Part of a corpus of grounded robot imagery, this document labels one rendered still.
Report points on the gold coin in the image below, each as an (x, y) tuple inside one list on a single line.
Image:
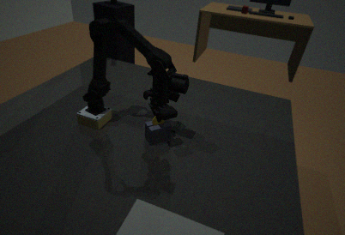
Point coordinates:
[(155, 122)]

